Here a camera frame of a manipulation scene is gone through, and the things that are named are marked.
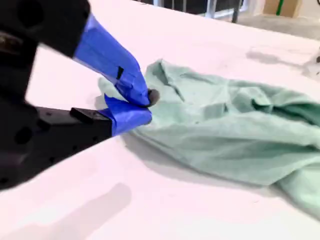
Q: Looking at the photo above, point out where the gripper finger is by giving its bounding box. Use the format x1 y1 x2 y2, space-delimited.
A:
37 93 153 171
14 0 161 108

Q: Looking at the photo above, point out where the pale green T-shirt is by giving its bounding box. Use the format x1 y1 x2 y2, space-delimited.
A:
97 58 320 222

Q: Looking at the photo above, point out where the cardboard box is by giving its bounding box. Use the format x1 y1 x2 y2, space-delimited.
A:
262 0 304 19

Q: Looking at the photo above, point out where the grey metal frame leg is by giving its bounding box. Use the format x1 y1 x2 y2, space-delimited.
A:
231 0 241 24

